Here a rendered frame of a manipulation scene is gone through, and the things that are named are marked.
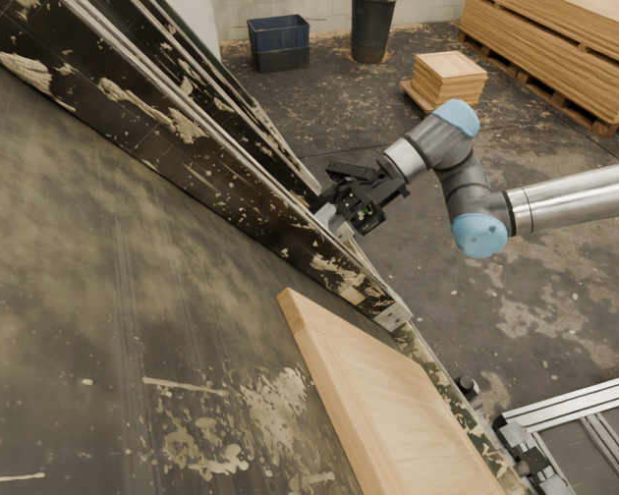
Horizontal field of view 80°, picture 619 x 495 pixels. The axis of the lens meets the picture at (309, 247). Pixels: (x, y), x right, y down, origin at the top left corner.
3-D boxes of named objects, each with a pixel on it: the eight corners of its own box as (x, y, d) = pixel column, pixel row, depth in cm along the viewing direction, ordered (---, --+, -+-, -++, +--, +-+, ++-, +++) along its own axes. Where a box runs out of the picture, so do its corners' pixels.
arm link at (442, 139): (490, 139, 62) (473, 99, 58) (435, 181, 64) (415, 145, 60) (464, 127, 69) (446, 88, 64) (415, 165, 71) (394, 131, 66)
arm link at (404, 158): (395, 130, 64) (409, 158, 71) (373, 147, 65) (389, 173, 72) (420, 153, 60) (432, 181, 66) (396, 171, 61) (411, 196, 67)
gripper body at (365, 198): (343, 220, 62) (402, 175, 60) (322, 191, 67) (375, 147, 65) (361, 240, 68) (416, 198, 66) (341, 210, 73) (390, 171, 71)
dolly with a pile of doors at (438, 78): (475, 117, 342) (490, 72, 312) (422, 125, 333) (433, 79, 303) (442, 88, 382) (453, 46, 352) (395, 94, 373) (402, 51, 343)
